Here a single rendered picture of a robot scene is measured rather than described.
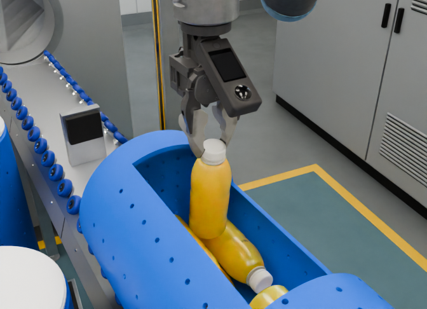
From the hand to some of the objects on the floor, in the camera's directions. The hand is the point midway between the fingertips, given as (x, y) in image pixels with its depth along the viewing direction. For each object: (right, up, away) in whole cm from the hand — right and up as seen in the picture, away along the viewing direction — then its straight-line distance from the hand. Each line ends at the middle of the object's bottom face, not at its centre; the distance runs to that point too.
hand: (213, 149), depth 74 cm
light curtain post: (-14, -66, +131) cm, 147 cm away
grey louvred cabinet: (+112, -10, +219) cm, 246 cm away
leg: (-76, -52, +152) cm, 178 cm away
